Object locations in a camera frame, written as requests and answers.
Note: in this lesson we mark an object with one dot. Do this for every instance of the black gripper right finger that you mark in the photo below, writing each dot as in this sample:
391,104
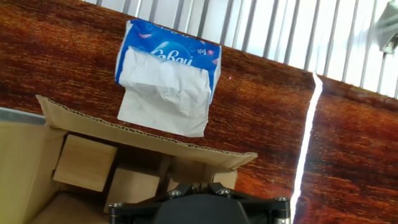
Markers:
264,207

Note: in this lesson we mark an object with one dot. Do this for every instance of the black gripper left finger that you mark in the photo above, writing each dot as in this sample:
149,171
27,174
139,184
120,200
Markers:
140,207

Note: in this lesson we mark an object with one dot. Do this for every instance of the brown cardboard box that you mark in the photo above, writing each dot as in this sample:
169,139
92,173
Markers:
25,155

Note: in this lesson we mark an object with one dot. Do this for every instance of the blue tissue pack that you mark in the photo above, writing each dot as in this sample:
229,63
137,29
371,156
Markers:
164,102

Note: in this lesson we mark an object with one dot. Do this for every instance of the silver digital kitchen scale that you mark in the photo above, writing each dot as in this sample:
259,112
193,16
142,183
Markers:
18,115

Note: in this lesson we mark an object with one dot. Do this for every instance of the white stand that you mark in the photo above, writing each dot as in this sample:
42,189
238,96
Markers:
387,28

